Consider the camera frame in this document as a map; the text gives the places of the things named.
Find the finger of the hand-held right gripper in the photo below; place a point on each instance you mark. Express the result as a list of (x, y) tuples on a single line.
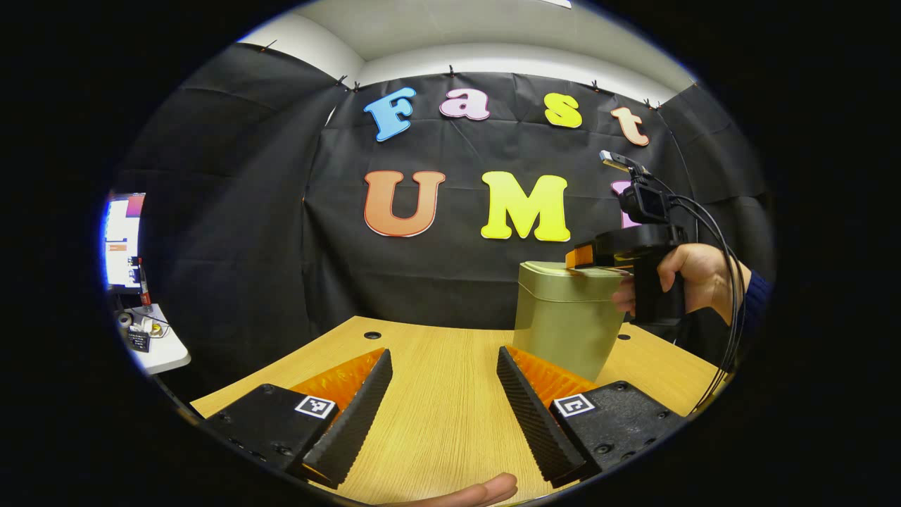
[(581, 256)]

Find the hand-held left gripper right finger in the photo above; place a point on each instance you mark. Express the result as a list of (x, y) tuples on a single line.
[(535, 415)]

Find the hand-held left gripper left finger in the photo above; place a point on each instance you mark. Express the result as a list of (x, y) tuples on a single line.
[(355, 415)]

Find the green desktop garbage bin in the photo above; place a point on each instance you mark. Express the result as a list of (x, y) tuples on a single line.
[(563, 324)]

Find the wooden desktop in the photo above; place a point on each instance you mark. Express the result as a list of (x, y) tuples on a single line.
[(436, 380)]

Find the black backdrop cloth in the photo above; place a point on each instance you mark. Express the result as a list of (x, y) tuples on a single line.
[(436, 282)]

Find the white side table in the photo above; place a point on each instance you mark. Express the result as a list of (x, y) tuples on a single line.
[(165, 355)]

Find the small black box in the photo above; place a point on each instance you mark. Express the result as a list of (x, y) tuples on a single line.
[(139, 341)]

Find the grey tape roll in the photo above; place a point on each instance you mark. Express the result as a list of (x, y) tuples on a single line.
[(125, 320)]

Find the computer monitor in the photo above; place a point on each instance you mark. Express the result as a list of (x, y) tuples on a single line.
[(123, 239)]

